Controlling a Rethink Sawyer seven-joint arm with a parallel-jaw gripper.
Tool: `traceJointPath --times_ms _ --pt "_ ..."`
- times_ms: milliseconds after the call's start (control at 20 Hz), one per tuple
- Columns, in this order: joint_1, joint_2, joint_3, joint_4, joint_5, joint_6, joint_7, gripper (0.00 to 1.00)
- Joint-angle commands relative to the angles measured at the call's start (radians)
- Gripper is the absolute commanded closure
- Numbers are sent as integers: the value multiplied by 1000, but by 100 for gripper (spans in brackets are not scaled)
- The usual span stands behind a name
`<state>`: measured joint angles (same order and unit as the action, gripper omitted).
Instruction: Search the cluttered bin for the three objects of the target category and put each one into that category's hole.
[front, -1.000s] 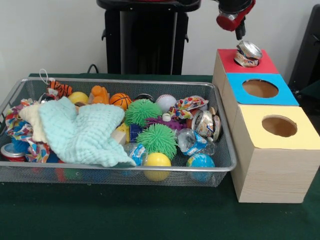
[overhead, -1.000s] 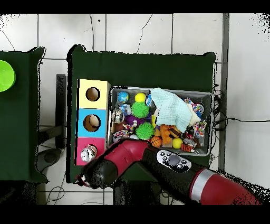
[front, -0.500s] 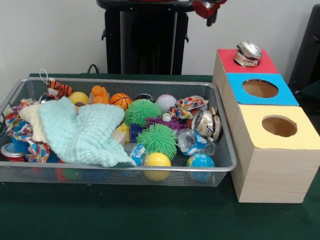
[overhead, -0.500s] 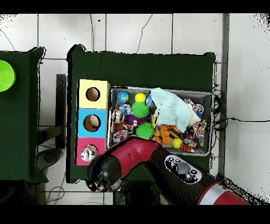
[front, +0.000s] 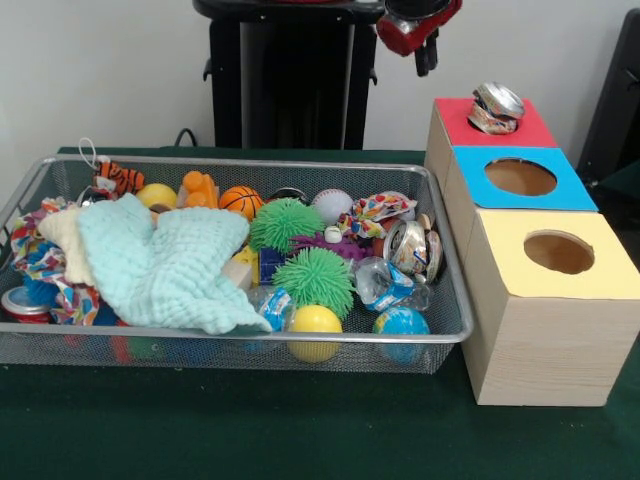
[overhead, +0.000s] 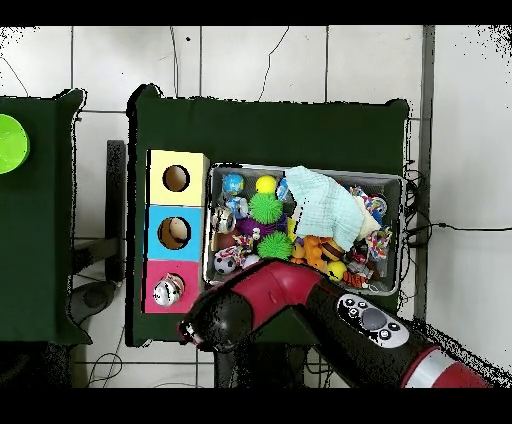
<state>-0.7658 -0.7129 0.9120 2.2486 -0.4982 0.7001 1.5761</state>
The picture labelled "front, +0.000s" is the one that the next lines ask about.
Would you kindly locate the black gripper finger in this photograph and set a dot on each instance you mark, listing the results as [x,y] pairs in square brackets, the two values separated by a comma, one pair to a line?
[433,50]
[421,60]

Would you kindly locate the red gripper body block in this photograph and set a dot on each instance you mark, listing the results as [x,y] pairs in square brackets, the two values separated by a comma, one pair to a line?
[397,40]

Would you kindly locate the crushed silver can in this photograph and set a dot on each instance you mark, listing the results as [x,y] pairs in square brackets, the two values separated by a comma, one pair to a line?
[415,247]
[495,112]

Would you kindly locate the shallow mesh bin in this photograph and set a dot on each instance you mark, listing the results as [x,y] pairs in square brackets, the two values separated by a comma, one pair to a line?
[440,330]

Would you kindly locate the wooden three-hole box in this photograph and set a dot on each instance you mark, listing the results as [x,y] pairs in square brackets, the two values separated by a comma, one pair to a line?
[545,325]

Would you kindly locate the black flat panel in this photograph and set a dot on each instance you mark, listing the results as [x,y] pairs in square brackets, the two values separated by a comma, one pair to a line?
[620,100]

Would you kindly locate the green spiky ball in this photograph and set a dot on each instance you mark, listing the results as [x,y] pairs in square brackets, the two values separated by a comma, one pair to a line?
[314,282]
[286,225]

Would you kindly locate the small orange basketball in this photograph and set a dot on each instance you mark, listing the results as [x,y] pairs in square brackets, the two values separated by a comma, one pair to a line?
[241,200]

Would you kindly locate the dark green side tablecloth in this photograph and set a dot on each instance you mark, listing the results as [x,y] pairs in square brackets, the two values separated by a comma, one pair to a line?
[625,182]

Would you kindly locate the blue globe ball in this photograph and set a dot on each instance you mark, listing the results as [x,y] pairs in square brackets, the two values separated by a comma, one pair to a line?
[402,325]

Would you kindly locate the yellow ball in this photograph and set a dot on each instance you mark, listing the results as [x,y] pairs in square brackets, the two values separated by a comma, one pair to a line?
[156,196]
[316,325]

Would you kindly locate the tiger plush toy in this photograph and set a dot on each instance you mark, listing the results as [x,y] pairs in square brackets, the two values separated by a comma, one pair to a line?
[120,177]

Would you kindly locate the mint waffle cloth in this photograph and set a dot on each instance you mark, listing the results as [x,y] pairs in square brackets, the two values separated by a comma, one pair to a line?
[170,260]

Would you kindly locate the cream cloth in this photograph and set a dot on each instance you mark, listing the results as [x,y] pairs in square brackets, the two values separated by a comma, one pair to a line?
[65,235]

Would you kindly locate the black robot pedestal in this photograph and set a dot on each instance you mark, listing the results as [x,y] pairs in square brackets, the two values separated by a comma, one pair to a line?
[300,90]

